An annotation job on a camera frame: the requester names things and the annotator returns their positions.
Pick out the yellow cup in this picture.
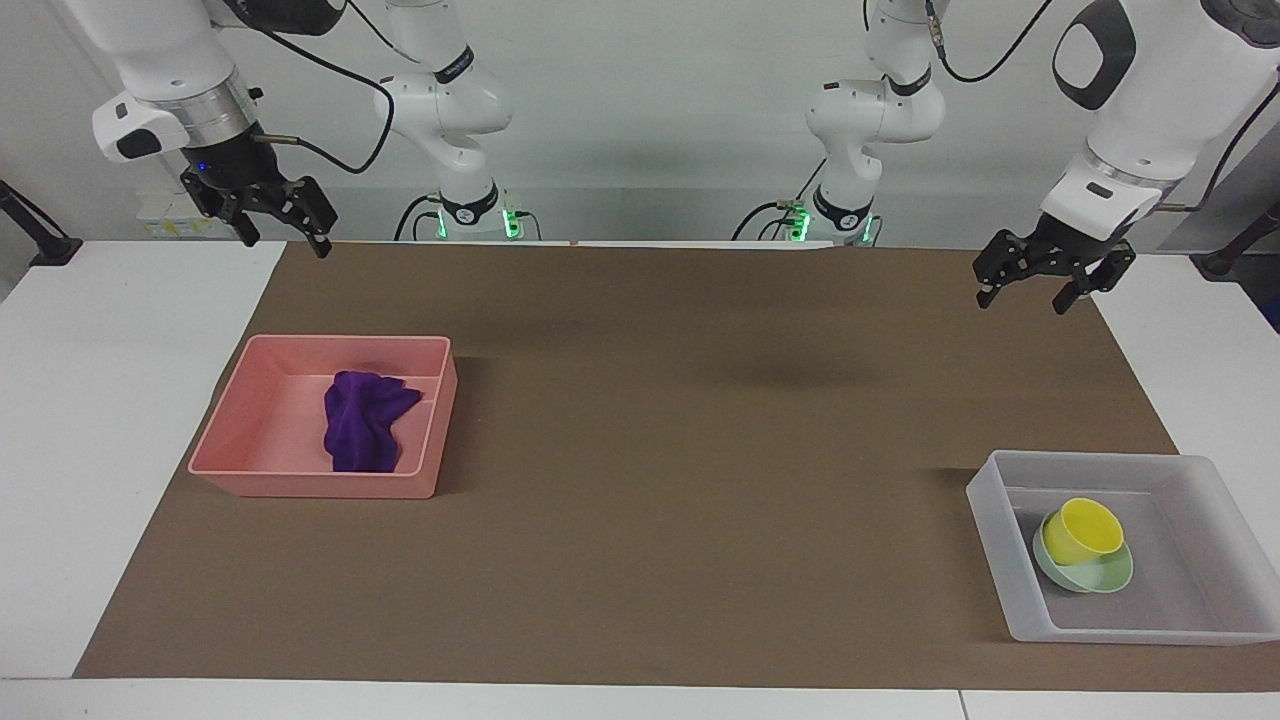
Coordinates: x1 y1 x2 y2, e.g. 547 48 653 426
1041 497 1126 567

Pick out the light green bowl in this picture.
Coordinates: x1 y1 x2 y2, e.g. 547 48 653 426
1031 520 1135 595

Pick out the black cable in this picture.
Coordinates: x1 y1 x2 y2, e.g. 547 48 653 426
394 194 443 242
924 0 1057 85
205 0 397 176
1158 78 1280 213
732 158 829 242

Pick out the pink plastic tray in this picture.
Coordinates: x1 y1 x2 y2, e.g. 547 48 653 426
187 334 459 500

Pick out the translucent white plastic tray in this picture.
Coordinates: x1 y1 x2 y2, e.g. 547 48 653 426
965 449 1280 646

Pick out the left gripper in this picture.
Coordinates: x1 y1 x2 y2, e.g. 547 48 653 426
974 212 1137 317

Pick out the purple cloth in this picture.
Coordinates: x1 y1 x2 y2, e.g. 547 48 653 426
323 370 425 474

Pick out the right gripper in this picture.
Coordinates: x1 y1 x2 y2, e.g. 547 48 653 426
180 124 338 260

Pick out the black stand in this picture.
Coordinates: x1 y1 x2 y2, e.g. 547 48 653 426
0 180 84 267
1192 200 1280 281

